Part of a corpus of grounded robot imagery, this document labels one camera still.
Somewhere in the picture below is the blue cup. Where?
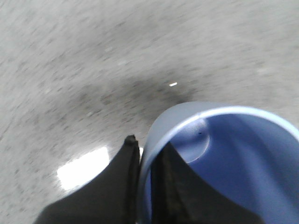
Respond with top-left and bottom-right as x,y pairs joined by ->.
137,102 -> 299,224

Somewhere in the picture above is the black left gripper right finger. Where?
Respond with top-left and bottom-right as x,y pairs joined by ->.
151,143 -> 263,224

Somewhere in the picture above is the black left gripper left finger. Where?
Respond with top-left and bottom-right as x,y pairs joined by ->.
35,135 -> 140,224

